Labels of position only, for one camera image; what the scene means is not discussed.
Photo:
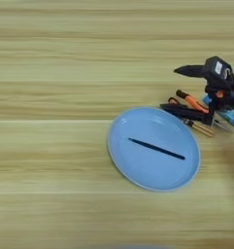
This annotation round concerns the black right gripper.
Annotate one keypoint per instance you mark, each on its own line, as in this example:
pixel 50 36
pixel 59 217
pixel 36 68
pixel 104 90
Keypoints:
pixel 231 97

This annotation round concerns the blue glue stick tube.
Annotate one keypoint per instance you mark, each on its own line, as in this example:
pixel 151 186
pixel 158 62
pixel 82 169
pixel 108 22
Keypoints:
pixel 231 116

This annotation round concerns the thin black stick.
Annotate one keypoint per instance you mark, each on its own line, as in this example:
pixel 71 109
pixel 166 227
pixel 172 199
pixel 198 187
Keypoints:
pixel 157 149

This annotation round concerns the round blue plate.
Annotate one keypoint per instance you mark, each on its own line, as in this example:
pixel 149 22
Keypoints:
pixel 147 168

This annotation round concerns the orange and black pliers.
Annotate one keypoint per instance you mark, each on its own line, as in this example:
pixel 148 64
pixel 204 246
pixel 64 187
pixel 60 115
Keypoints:
pixel 193 101

